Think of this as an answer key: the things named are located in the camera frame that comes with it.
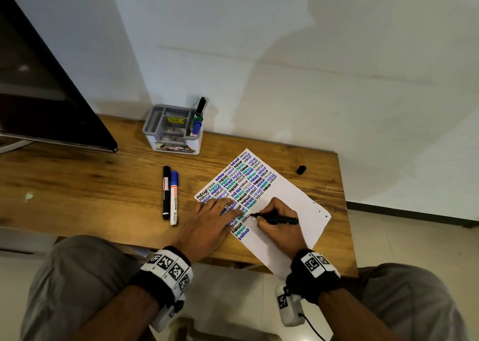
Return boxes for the person's left hand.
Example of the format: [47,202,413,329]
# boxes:
[172,198,245,265]

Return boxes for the person's right hand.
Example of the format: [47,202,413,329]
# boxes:
[255,197,308,259]

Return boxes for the black marker pen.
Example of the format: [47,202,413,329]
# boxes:
[249,212,299,226]

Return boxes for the white paper sheet with lettering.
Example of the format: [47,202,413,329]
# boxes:
[193,148,332,281]

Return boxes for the person's left forearm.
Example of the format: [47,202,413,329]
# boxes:
[71,285,159,341]

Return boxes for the person's right forearm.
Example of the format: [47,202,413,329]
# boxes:
[317,288,398,341]

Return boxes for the white marker with blue cap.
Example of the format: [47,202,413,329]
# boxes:
[170,170,180,226]

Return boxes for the black marker with white label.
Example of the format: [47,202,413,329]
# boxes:
[162,166,171,221]

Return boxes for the black right wristband with tags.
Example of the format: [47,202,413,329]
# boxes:
[285,249,342,306]

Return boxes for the black wristband with tags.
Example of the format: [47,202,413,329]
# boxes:
[129,246,194,308]
[285,249,342,306]

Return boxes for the grey desk organizer caddy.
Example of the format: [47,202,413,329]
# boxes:
[142,104,204,155]

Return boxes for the black left wristband with tags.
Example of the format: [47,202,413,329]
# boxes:
[129,246,194,308]

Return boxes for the black skirting board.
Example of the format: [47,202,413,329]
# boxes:
[346,201,479,228]

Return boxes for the person's left leg grey trousers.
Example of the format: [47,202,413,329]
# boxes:
[20,235,152,341]

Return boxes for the person's leg grey trousers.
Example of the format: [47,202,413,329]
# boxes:
[20,235,152,341]
[339,263,469,341]

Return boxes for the person's right leg grey trousers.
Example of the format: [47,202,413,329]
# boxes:
[339,263,469,341]

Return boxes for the black flat screen monitor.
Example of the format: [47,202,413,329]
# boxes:
[0,0,118,153]

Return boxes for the white monitor stand foot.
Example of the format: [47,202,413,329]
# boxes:
[0,135,33,155]

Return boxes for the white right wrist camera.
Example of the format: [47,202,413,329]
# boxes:
[275,285,306,327]

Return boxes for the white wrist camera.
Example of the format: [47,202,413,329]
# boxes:
[149,291,186,333]
[275,285,306,327]

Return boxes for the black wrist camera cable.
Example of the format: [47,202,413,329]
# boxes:
[298,312,334,341]

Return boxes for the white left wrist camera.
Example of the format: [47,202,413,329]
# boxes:
[149,291,186,333]

